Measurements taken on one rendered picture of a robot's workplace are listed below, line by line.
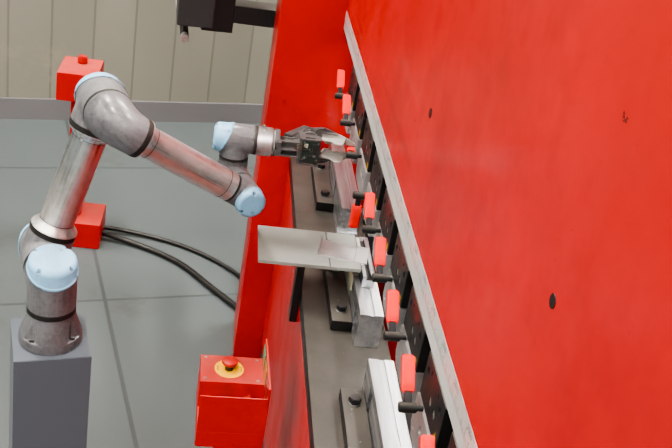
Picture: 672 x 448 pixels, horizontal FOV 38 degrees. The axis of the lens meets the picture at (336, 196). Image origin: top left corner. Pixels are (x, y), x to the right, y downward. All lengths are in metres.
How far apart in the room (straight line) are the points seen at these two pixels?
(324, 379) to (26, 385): 0.72
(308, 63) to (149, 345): 1.28
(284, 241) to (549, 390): 1.52
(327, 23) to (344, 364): 1.27
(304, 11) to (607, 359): 2.34
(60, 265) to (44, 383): 0.30
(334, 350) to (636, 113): 1.53
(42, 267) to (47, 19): 3.19
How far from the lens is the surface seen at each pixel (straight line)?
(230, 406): 2.32
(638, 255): 0.94
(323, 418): 2.18
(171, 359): 3.75
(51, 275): 2.35
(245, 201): 2.37
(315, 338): 2.42
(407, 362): 1.64
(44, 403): 2.53
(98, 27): 5.47
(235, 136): 2.46
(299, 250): 2.52
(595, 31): 1.11
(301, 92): 3.27
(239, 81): 5.72
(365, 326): 2.39
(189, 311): 4.02
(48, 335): 2.43
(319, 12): 3.18
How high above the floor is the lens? 2.25
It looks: 26 degrees down
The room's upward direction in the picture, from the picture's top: 10 degrees clockwise
